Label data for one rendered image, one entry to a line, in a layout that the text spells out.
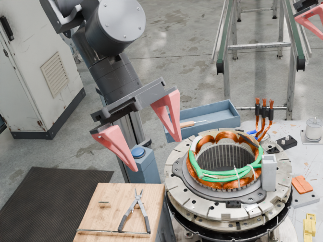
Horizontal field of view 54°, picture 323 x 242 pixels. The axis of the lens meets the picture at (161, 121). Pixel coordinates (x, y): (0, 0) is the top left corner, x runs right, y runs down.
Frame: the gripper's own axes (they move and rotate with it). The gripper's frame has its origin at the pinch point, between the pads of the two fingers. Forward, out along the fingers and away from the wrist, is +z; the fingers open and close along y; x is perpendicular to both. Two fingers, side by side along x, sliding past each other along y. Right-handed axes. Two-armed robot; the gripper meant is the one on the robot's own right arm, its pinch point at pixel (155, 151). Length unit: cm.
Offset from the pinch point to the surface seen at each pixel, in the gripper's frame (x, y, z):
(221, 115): 47, 48, 14
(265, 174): 10.8, 24.9, 20.8
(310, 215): 28, 48, 52
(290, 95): 129, 176, 54
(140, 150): 51, 17, 9
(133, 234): 27.1, -3.0, 19.7
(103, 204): 38.1, -3.4, 13.3
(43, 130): 265, 25, -10
